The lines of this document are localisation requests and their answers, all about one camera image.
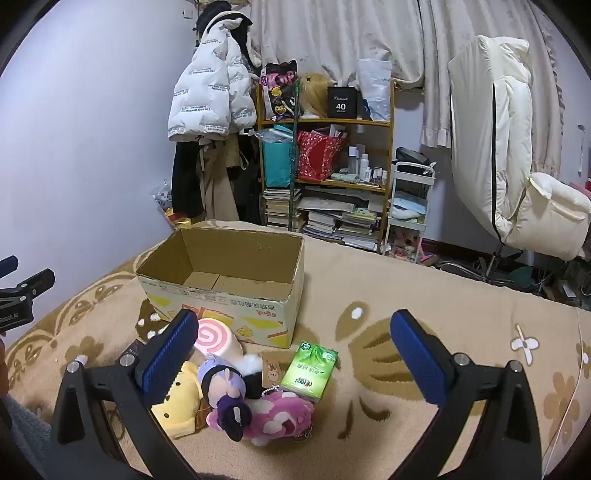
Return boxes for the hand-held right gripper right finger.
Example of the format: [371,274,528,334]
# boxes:
[390,309,543,480]

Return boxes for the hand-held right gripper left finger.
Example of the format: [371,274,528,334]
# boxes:
[48,308,200,480]

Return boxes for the yellow plush toy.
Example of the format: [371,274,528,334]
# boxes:
[150,361,213,439]

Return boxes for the cardboard box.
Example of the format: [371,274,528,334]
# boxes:
[135,227,305,350]

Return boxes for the pink and white plush toy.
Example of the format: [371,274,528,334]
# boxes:
[206,390,317,446]

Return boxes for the person's left forearm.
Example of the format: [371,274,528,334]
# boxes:
[0,396,52,480]

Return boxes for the pink swirl roll plush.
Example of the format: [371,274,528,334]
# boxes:
[191,318,245,358]

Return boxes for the black and white fluffy plush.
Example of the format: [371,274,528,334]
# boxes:
[233,353,283,400]

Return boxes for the beige flower blanket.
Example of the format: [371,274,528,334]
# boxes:
[0,220,591,480]

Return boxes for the pink toys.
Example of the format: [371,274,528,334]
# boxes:
[392,230,438,267]

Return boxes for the green tissue pack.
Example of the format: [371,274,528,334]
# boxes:
[280,340,339,400]

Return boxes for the blue and white cloth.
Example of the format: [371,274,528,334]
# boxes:
[389,191,428,219]

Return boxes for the pile of books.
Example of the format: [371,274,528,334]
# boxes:
[262,186,385,253]

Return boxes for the black hanging coat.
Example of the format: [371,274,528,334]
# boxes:
[172,138,205,220]

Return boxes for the beige hanging coat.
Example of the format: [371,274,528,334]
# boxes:
[196,137,241,222]

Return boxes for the dark hanging garment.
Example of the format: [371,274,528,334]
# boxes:
[233,133,265,225]

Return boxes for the white trolley cart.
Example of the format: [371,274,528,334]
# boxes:
[381,161,437,265]

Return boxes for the group of white cosmetic bottles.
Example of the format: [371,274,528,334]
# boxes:
[346,145,391,185]

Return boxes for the green pole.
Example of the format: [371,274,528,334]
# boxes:
[288,76,302,232]

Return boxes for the cream down coat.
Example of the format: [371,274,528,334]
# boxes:
[448,36,591,260]

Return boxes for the teal paper bag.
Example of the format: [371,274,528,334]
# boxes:
[261,124,296,188]

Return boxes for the red patterned bag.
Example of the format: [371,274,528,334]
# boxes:
[297,130,346,182]

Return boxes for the wooden shelf rack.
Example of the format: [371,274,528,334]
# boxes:
[256,76,395,254]

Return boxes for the white puffer jacket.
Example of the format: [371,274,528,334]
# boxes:
[167,13,258,141]

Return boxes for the black box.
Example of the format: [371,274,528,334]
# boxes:
[327,85,358,120]

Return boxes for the white plastic bag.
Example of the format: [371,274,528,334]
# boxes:
[356,58,393,121]

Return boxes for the blond wig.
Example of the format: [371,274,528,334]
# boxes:
[299,72,337,118]

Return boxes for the black and purple patterned bag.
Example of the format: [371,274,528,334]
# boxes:
[261,61,300,121]

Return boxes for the beige curtain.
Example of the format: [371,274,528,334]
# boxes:
[249,0,568,149]

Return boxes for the thin white cable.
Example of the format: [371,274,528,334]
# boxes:
[544,308,587,462]

